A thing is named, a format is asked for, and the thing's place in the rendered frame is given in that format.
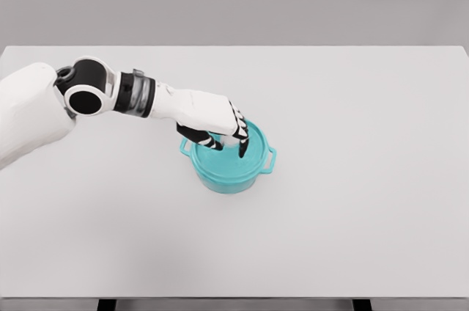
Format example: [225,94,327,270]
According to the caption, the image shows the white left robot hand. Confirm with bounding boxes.
[173,87,251,160]

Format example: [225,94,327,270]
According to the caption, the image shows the teal pot lid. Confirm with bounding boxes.
[190,118,267,180]

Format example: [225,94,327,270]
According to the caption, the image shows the teal pot with handles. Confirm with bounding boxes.
[179,118,278,195]

